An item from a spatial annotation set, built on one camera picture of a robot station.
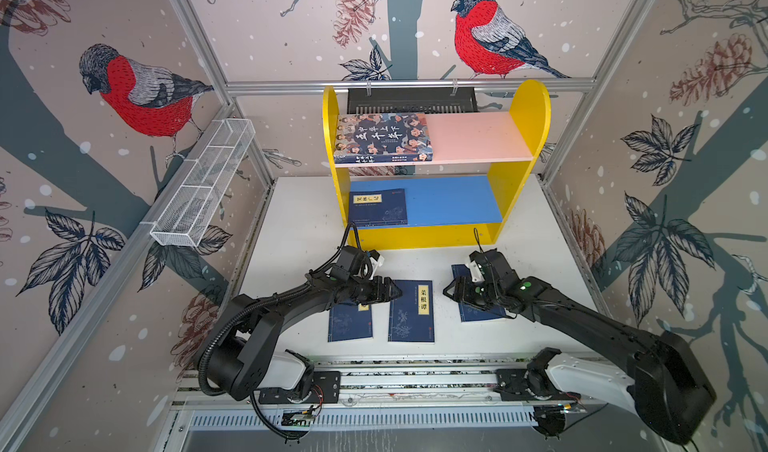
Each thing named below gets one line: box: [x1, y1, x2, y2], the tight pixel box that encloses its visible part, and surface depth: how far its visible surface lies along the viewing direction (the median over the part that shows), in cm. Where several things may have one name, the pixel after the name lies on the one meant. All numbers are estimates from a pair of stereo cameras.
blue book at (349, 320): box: [328, 301, 373, 343], surface depth 86 cm
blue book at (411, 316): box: [388, 280, 435, 342], surface depth 87 cm
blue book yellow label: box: [349, 188, 408, 227], surface depth 94 cm
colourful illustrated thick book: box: [334, 112, 433, 164], surface depth 73 cm
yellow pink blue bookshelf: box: [323, 80, 551, 250], surface depth 83 cm
